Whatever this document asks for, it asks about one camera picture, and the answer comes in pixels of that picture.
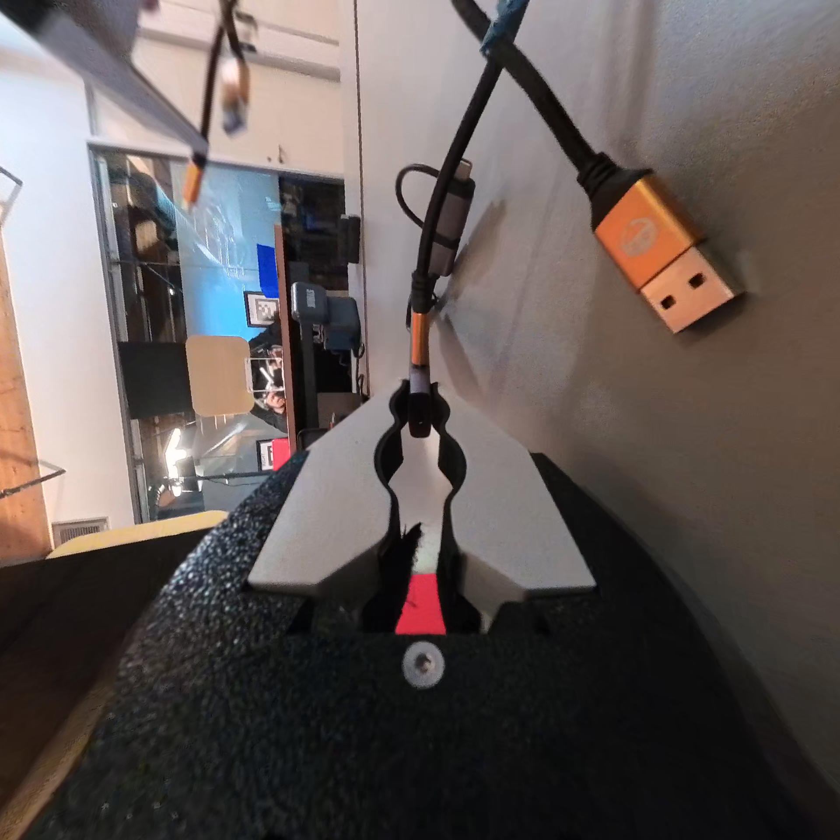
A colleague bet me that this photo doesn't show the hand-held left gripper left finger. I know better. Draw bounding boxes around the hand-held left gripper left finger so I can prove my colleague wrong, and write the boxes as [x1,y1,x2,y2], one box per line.
[247,379,421,621]

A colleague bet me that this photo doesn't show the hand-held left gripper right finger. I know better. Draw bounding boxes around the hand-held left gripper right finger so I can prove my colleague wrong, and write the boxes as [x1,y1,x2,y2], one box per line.
[432,382,598,634]

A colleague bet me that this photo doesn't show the thick black cable orange plugs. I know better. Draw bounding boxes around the thick black cable orange plugs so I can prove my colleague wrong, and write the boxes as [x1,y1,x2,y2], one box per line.
[406,0,747,439]

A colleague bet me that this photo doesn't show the grey usb-c adapter with tether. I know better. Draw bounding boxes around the grey usb-c adapter with tether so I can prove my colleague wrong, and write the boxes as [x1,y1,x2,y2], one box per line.
[395,156,477,278]

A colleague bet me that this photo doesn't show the grey usb hub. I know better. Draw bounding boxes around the grey usb hub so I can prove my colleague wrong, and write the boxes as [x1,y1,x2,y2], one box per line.
[0,0,212,160]

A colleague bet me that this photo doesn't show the wooden board on white stand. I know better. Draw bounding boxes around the wooden board on white stand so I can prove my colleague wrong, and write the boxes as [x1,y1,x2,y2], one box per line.
[185,335,284,419]

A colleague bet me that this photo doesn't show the grey battery charger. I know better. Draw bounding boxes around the grey battery charger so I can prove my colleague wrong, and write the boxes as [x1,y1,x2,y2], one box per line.
[290,281,362,361]

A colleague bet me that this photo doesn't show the framed tag picture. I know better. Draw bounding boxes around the framed tag picture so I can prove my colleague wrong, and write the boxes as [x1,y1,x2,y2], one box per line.
[243,290,282,328]

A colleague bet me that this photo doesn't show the black panel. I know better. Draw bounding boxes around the black panel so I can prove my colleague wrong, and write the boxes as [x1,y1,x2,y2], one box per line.
[118,341,194,419]

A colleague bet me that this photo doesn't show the blue plastic bin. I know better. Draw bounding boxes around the blue plastic bin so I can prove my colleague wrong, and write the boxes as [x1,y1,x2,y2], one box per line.
[255,243,282,298]

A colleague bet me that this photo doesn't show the wall air vent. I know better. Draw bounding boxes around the wall air vent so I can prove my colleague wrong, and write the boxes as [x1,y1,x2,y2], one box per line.
[50,516,111,547]

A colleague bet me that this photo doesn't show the thin black cable orange plugs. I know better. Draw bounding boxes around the thin black cable orange plugs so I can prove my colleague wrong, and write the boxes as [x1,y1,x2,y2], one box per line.
[185,0,256,210]

